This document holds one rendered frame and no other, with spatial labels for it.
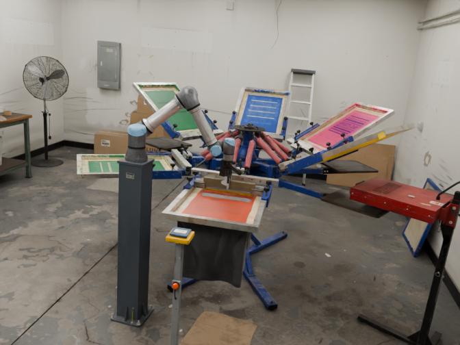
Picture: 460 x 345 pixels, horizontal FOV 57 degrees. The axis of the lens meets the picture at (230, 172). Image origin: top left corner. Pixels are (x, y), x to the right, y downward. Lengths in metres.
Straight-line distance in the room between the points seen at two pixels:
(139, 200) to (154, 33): 4.90
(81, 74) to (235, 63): 2.74
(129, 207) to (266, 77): 4.55
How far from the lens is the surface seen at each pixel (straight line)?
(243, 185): 3.04
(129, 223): 2.99
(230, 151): 2.97
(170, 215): 2.58
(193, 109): 2.86
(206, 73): 7.21
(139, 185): 2.86
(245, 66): 7.08
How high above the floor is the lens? 1.96
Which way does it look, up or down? 16 degrees down
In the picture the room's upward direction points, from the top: 5 degrees clockwise
